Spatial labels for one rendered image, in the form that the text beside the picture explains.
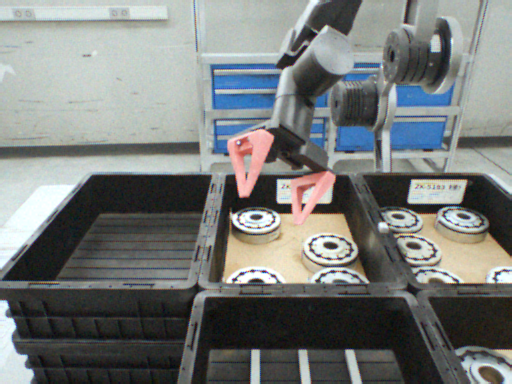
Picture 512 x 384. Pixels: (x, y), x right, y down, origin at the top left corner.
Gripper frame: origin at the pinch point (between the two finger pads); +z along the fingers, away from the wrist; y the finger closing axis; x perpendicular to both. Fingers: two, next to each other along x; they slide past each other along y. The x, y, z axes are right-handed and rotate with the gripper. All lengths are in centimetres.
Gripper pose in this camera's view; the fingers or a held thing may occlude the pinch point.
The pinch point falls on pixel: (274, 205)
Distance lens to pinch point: 51.8
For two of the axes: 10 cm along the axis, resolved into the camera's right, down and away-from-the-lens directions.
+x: -6.6, 1.3, 7.4
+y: 7.2, 3.7, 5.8
